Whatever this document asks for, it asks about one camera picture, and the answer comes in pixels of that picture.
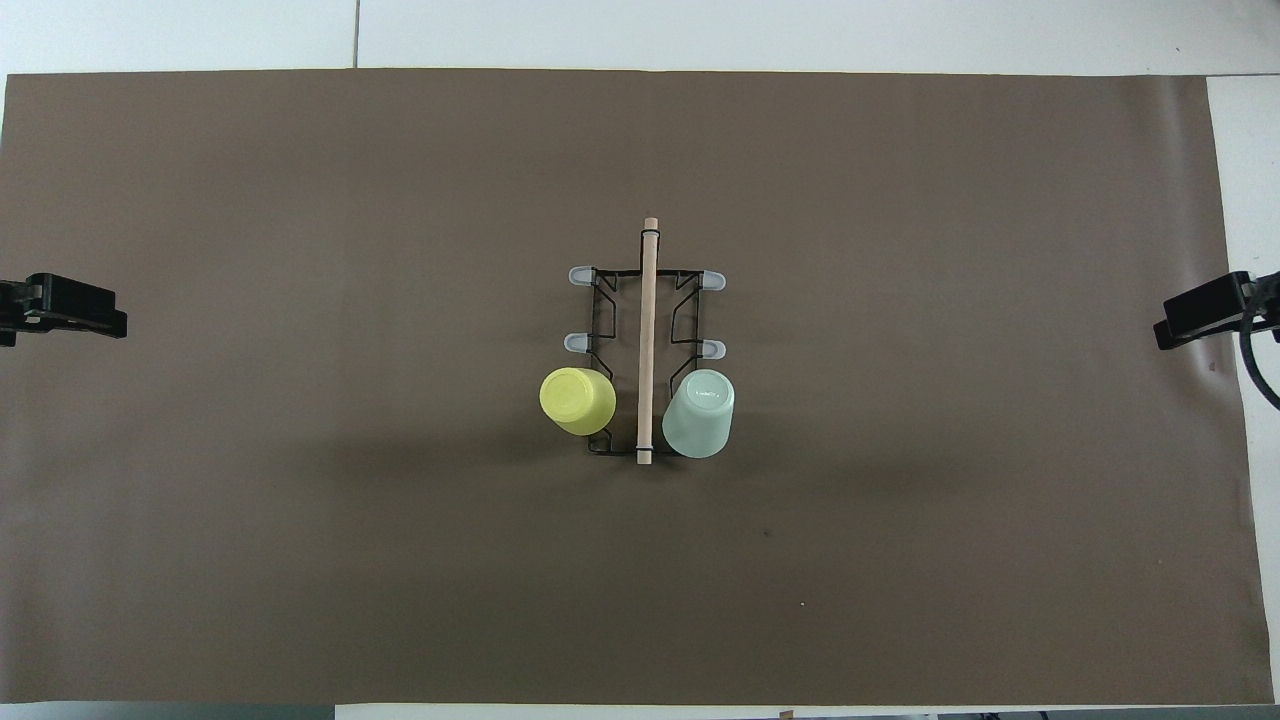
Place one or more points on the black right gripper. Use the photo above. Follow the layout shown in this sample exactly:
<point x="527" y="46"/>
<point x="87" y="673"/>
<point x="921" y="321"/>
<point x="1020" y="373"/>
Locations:
<point x="1265" y="305"/>

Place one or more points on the yellow plastic cup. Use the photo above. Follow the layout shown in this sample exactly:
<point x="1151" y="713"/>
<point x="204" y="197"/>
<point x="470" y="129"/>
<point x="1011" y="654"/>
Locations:
<point x="578" y="400"/>

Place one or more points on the brown table mat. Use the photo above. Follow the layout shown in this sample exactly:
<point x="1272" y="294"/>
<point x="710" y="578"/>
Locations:
<point x="400" y="550"/>

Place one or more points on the pale green plastic cup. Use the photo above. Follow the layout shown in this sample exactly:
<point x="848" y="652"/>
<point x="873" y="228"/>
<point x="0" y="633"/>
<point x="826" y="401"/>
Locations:
<point x="698" y="415"/>

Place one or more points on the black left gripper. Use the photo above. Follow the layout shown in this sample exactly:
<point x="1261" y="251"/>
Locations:
<point x="14" y="308"/>

